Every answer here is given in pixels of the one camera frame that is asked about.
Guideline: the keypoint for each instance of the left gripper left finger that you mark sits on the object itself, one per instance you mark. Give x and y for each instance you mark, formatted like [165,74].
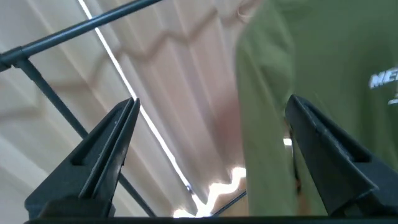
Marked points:
[93,174]

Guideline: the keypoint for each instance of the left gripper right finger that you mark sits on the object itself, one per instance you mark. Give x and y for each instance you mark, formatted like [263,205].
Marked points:
[342,168]

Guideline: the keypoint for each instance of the green long-sleeved shirt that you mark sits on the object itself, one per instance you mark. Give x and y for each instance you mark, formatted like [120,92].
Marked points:
[326,46]

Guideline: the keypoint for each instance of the black clothes rack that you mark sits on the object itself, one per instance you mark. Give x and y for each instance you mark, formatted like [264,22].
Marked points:
[77,29]

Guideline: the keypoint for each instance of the beige curtain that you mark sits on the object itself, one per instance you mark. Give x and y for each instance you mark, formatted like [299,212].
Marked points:
[186,93]

